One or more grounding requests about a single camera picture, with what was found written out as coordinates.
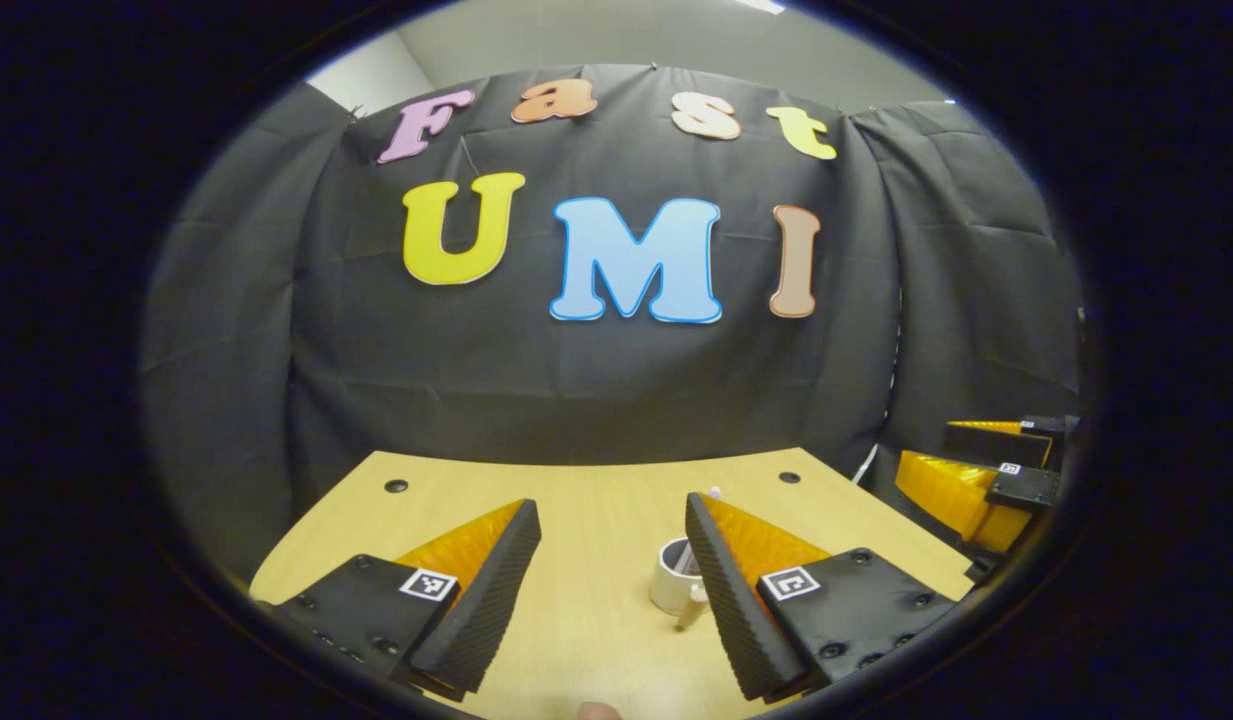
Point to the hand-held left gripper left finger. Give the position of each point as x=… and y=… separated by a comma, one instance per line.
x=486, y=600

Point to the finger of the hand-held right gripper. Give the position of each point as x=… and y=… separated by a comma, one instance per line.
x=1016, y=445
x=946, y=490

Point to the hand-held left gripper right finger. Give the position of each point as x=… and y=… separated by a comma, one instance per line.
x=736, y=610

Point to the white toothpaste tube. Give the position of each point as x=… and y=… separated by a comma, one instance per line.
x=684, y=560

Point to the wooden desktop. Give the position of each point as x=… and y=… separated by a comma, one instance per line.
x=596, y=520

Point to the black backdrop cloth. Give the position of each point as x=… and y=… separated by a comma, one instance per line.
x=576, y=400

